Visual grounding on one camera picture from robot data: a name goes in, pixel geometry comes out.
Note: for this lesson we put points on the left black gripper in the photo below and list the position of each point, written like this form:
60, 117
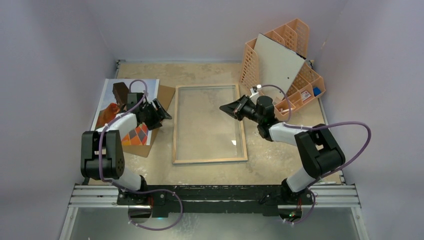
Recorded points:
155, 122

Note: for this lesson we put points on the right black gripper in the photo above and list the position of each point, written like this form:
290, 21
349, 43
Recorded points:
239, 108

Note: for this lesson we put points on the brown cardboard backing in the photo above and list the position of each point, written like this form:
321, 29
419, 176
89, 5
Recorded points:
139, 141

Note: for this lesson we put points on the blue wooden picture frame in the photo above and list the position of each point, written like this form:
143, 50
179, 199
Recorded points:
210, 124

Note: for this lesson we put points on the hot air balloon photo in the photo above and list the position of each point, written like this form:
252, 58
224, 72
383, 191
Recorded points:
113, 100

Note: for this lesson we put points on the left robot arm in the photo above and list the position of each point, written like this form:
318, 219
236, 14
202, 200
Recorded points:
102, 154

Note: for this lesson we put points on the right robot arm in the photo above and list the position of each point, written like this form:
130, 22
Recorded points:
318, 149

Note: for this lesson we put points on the grey board in organizer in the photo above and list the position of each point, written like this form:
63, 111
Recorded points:
278, 66

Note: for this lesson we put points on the red white card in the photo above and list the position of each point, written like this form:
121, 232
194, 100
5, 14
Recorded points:
305, 95

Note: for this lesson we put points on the blue item in organizer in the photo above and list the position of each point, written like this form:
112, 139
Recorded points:
316, 91

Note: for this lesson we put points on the orange plastic desk organizer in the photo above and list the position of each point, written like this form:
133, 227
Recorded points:
295, 36

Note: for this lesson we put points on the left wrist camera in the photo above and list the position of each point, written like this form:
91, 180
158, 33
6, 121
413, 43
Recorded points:
134, 97

